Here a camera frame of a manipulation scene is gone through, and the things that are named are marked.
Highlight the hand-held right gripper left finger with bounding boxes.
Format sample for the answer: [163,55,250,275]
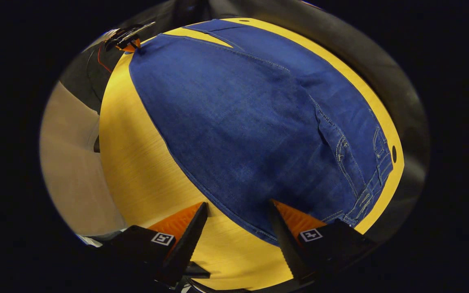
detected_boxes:
[110,202,210,287]

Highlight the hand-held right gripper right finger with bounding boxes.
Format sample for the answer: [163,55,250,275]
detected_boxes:
[268,199,377,284]

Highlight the blue jeans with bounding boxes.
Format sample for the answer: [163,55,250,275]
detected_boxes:
[129,19,394,247]

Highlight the thin red cable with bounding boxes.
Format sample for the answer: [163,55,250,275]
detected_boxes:
[97,41,114,74]

